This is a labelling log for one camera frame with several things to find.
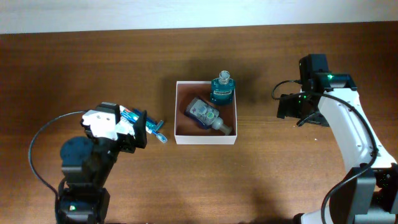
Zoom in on blue disposable razor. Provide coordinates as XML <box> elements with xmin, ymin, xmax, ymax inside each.
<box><xmin>131</xmin><ymin>109</ymin><xmax>164</xmax><ymax>133</ymax></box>

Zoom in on toothpaste tube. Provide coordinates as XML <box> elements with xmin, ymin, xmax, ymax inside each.
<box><xmin>119</xmin><ymin>105</ymin><xmax>139</xmax><ymax>123</ymax></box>

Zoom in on blue white toothbrush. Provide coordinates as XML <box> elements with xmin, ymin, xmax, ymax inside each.
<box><xmin>120</xmin><ymin>111</ymin><xmax>168</xmax><ymax>144</ymax></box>

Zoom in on clear pump soap bottle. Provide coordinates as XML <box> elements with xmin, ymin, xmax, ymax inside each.
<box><xmin>184</xmin><ymin>97</ymin><xmax>233</xmax><ymax>136</ymax></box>

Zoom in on teal mouthwash bottle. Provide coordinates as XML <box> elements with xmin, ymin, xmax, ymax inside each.
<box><xmin>210</xmin><ymin>70</ymin><xmax>236</xmax><ymax>105</ymax></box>

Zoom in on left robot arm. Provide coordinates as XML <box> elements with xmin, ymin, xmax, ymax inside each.
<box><xmin>57</xmin><ymin>102</ymin><xmax>147</xmax><ymax>223</ymax></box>

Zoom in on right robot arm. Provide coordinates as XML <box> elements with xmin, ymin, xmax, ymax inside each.
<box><xmin>277</xmin><ymin>54</ymin><xmax>397</xmax><ymax>224</ymax></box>

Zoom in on white cardboard box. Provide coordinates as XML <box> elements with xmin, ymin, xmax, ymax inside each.
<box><xmin>174</xmin><ymin>81</ymin><xmax>238</xmax><ymax>144</ymax></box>

